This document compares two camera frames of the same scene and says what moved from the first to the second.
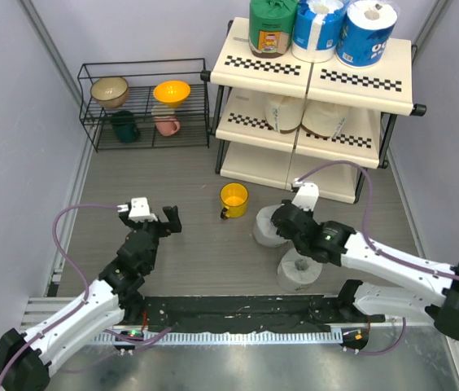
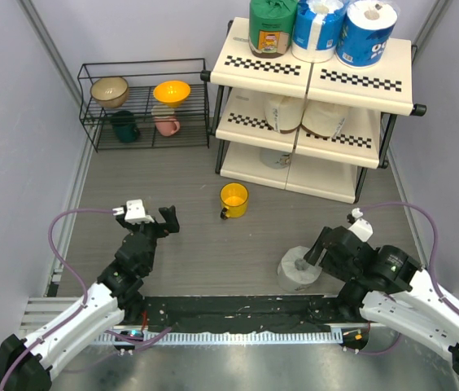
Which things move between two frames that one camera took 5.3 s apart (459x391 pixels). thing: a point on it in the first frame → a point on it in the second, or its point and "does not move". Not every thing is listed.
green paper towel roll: [271, 28] does not move
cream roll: [284, 113] does not move
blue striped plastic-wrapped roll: [316, 28] does not move
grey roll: [264, 231] → [274, 159]
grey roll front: [295, 272] does not move
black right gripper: [310, 213] → [327, 265]
